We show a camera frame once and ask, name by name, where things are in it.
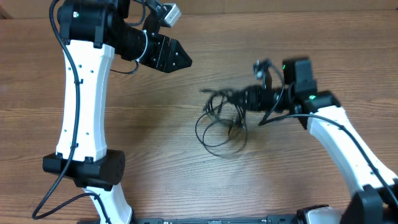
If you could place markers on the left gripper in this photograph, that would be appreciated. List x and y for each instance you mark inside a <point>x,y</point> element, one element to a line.
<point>166,56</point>

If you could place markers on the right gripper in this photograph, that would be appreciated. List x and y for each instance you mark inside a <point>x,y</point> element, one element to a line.
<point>252,98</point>

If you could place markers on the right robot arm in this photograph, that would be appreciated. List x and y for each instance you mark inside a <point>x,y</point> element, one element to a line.
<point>372,186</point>

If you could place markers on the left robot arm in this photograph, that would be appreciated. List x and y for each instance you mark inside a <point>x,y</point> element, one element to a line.
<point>91,34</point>

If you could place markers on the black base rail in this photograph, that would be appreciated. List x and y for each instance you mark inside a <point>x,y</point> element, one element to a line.
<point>270,219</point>

